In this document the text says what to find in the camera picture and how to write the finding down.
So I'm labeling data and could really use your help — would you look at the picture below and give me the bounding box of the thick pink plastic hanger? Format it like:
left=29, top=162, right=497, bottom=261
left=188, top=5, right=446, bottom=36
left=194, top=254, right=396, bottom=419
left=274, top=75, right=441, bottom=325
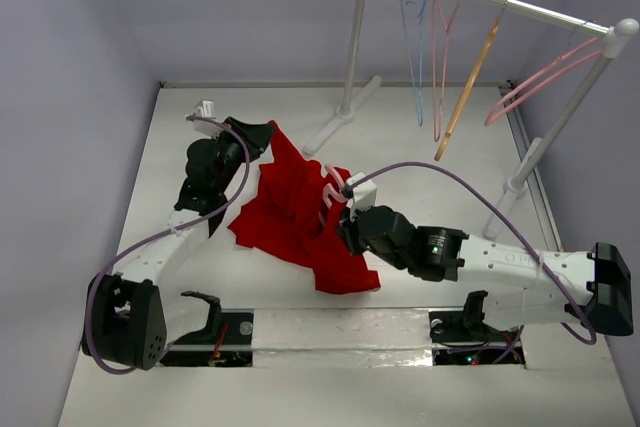
left=318, top=164, right=348, bottom=227

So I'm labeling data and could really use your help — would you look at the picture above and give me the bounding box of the orange wooden hanger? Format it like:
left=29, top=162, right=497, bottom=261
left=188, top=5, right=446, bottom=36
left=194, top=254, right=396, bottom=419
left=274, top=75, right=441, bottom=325
left=434, top=17, right=501, bottom=161

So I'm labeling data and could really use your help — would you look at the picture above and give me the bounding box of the thin pink wire hanger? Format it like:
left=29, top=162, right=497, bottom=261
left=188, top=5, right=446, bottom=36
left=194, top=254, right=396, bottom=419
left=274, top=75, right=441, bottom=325
left=431, top=0, right=462, bottom=142

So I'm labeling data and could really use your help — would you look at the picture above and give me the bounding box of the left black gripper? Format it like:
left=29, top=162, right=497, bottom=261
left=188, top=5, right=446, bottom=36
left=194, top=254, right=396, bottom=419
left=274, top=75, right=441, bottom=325
left=211, top=118, right=273, bottom=194

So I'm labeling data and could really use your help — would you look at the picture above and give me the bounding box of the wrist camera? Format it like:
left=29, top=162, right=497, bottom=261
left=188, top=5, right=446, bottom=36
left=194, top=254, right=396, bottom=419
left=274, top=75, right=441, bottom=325
left=194, top=100, right=216, bottom=119
left=341, top=172, right=377, bottom=221

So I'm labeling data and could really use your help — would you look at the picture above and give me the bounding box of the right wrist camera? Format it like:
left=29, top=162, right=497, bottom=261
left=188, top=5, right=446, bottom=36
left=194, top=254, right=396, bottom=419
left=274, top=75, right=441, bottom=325
left=341, top=172, right=377, bottom=221

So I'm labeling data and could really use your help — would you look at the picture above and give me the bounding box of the red t shirt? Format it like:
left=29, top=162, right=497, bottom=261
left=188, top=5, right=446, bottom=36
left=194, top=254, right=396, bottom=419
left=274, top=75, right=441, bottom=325
left=229, top=121, right=381, bottom=295

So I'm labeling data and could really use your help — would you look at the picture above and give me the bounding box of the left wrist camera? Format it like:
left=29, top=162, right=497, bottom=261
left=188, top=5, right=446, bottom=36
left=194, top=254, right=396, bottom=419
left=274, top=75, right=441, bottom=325
left=194, top=100, right=216, bottom=119

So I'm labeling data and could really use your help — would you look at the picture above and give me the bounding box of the blue wire hanger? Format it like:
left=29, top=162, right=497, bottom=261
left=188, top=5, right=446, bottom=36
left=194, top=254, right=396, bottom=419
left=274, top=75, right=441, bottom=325
left=400, top=0, right=428, bottom=127

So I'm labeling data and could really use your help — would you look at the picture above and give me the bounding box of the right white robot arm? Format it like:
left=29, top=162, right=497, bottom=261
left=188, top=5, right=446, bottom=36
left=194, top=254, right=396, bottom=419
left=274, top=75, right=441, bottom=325
left=336, top=206, right=634, bottom=339

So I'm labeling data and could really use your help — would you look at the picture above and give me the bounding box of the white clothes rack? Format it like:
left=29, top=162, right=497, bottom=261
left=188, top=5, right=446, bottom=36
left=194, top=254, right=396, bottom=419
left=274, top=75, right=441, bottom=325
left=301, top=0, right=640, bottom=239

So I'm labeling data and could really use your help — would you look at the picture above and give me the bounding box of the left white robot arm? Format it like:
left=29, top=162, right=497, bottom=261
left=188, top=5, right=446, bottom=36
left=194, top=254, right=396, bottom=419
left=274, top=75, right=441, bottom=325
left=81, top=114, right=275, bottom=375

